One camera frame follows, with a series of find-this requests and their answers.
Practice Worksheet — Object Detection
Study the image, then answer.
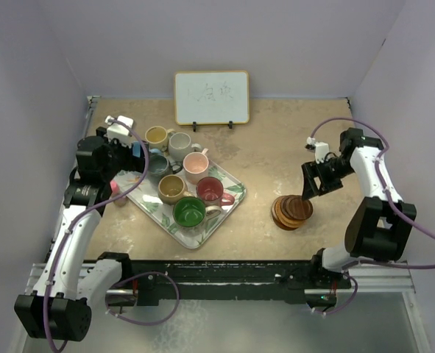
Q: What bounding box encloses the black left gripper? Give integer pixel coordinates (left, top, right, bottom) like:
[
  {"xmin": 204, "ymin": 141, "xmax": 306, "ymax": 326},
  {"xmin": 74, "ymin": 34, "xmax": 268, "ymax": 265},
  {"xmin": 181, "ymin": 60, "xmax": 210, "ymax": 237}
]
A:
[{"xmin": 96, "ymin": 127, "xmax": 149, "ymax": 181}]

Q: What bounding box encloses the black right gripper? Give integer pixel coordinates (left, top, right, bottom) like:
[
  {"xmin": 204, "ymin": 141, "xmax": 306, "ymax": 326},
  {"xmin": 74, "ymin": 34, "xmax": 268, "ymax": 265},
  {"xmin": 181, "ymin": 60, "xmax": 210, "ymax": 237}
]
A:
[{"xmin": 302, "ymin": 157, "xmax": 356, "ymax": 201}]

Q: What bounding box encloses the dark walnut coaster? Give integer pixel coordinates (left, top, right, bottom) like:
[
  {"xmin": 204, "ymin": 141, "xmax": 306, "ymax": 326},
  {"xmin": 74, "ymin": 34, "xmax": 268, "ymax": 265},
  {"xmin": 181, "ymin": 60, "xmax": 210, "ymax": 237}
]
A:
[{"xmin": 280, "ymin": 195, "xmax": 314, "ymax": 221}]

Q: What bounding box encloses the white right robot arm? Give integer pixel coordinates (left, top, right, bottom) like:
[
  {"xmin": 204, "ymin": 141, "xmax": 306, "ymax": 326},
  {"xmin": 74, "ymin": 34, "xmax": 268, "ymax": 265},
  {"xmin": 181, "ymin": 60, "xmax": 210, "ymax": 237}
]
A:
[{"xmin": 301, "ymin": 128, "xmax": 417, "ymax": 288}]

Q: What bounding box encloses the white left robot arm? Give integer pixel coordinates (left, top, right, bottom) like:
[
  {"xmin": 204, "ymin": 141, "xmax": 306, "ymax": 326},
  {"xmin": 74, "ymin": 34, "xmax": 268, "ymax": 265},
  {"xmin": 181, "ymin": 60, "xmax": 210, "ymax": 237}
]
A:
[{"xmin": 14, "ymin": 119, "xmax": 149, "ymax": 342}]

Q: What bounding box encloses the light blue ceramic cup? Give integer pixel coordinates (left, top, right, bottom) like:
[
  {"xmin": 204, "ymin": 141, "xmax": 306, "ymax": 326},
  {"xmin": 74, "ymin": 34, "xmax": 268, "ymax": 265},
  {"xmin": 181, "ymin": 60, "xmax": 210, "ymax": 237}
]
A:
[{"xmin": 149, "ymin": 149, "xmax": 163, "ymax": 156}]

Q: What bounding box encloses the grey blue ceramic cup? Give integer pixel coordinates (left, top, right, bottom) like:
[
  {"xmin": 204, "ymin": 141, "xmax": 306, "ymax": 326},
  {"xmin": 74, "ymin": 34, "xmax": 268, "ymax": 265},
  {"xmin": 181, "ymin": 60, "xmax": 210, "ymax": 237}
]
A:
[{"xmin": 146, "ymin": 154, "xmax": 183, "ymax": 185}]

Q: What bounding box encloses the yellow ceramic cup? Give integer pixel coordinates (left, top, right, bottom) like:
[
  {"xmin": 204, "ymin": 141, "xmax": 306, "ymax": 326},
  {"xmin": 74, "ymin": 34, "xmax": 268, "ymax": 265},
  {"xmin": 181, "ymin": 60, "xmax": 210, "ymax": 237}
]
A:
[{"xmin": 145, "ymin": 126, "xmax": 176, "ymax": 151}]

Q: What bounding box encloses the tan ceramic cup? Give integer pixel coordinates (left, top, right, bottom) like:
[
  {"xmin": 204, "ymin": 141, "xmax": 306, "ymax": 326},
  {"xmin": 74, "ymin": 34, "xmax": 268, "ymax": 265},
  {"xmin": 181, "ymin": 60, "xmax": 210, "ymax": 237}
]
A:
[{"xmin": 158, "ymin": 175, "xmax": 194, "ymax": 205}]

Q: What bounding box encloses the white ceramic cup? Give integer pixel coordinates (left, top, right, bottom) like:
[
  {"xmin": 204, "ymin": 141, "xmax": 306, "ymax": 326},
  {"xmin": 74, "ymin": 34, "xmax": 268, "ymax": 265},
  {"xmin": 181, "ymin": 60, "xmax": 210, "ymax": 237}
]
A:
[{"xmin": 168, "ymin": 132, "xmax": 203, "ymax": 162}]

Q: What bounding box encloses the pink ceramic cup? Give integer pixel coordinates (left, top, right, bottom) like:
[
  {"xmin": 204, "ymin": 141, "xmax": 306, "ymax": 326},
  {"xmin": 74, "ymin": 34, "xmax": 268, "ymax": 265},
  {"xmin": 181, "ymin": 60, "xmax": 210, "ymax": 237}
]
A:
[{"xmin": 183, "ymin": 149, "xmax": 210, "ymax": 185}]

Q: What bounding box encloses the green ceramic cup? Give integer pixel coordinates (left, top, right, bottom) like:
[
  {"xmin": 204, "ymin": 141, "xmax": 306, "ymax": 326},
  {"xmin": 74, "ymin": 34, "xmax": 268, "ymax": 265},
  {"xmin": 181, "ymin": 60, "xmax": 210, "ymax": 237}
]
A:
[{"xmin": 172, "ymin": 197, "xmax": 223, "ymax": 229}]

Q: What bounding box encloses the red ceramic cup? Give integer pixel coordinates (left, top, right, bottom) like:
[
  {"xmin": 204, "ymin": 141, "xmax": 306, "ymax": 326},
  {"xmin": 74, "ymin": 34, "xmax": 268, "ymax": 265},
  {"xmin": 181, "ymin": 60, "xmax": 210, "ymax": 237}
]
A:
[{"xmin": 196, "ymin": 176, "xmax": 235, "ymax": 207}]

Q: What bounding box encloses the pink capped small bottle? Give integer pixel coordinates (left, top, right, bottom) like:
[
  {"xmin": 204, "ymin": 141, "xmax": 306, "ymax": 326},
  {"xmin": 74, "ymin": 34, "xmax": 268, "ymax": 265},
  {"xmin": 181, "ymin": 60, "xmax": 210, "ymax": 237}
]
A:
[{"xmin": 110, "ymin": 180, "xmax": 127, "ymax": 207}]

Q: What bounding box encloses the floral serving tray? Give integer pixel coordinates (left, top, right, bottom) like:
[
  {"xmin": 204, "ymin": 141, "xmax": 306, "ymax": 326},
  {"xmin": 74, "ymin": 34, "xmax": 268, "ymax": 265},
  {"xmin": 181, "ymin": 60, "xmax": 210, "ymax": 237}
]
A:
[{"xmin": 127, "ymin": 161, "xmax": 247, "ymax": 249}]

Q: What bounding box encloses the small whiteboard with stand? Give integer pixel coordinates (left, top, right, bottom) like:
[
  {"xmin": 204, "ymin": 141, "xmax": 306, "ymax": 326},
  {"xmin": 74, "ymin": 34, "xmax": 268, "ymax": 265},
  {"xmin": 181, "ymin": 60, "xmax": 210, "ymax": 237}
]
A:
[{"xmin": 174, "ymin": 71, "xmax": 250, "ymax": 129}]

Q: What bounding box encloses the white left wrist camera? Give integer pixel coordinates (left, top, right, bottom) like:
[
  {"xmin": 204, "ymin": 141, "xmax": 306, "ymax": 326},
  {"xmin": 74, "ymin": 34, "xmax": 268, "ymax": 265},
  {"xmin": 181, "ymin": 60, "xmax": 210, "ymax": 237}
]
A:
[{"xmin": 105, "ymin": 115, "xmax": 134, "ymax": 147}]

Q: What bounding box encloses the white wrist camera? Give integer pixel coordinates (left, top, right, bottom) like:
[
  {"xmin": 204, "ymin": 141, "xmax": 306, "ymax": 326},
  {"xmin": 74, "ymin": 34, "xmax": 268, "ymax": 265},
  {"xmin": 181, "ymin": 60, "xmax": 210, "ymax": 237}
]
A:
[
  {"xmin": 305, "ymin": 137, "xmax": 330, "ymax": 164},
  {"xmin": 105, "ymin": 115, "xmax": 134, "ymax": 147}
]

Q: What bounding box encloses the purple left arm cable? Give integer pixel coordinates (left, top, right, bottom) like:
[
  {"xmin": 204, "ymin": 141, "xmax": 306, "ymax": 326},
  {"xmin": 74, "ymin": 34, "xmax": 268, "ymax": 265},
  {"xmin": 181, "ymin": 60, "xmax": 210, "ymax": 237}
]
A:
[{"xmin": 43, "ymin": 116, "xmax": 151, "ymax": 352}]

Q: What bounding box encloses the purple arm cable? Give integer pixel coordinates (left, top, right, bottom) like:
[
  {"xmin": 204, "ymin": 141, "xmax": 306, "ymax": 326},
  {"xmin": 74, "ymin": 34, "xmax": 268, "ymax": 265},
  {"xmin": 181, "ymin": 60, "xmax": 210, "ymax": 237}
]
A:
[
  {"xmin": 43, "ymin": 116, "xmax": 151, "ymax": 352},
  {"xmin": 310, "ymin": 117, "xmax": 435, "ymax": 270}
]

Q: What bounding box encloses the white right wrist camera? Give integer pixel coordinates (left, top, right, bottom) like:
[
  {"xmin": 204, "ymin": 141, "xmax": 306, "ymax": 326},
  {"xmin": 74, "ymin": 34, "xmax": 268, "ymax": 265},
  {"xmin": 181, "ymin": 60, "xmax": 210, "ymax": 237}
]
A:
[{"xmin": 305, "ymin": 137, "xmax": 330, "ymax": 164}]

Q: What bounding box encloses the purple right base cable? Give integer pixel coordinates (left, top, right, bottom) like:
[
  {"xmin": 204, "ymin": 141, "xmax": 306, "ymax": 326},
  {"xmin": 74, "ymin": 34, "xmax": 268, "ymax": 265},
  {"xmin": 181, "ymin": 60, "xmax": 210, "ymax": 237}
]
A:
[{"xmin": 310, "ymin": 271, "xmax": 360, "ymax": 318}]

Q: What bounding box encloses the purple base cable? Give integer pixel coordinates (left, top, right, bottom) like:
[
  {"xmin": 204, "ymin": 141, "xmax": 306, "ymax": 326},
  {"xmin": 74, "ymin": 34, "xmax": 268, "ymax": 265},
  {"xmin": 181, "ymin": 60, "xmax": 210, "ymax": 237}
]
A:
[
  {"xmin": 310, "ymin": 271, "xmax": 360, "ymax": 318},
  {"xmin": 105, "ymin": 271, "xmax": 181, "ymax": 327}
]

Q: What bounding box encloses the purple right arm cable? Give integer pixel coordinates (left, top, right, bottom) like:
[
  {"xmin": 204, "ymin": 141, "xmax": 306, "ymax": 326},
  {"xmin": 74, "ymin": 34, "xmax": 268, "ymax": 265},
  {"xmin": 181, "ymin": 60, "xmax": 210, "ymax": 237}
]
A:
[{"xmin": 310, "ymin": 117, "xmax": 435, "ymax": 270}]

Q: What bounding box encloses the aluminium frame rail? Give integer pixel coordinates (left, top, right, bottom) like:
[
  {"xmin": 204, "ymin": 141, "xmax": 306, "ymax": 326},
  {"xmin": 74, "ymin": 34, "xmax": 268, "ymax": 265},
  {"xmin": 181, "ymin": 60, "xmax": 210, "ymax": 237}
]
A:
[{"xmin": 24, "ymin": 263, "xmax": 416, "ymax": 294}]

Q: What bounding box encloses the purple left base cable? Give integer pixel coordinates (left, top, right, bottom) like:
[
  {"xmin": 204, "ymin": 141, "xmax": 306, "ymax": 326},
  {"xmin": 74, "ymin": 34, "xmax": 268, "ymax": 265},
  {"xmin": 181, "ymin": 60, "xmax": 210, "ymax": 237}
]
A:
[{"xmin": 105, "ymin": 271, "xmax": 181, "ymax": 327}]

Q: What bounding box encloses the black front rail base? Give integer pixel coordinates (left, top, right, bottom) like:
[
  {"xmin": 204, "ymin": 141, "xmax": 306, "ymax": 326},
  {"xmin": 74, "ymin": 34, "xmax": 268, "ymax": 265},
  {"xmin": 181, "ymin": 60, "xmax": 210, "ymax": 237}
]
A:
[{"xmin": 111, "ymin": 260, "xmax": 351, "ymax": 307}]

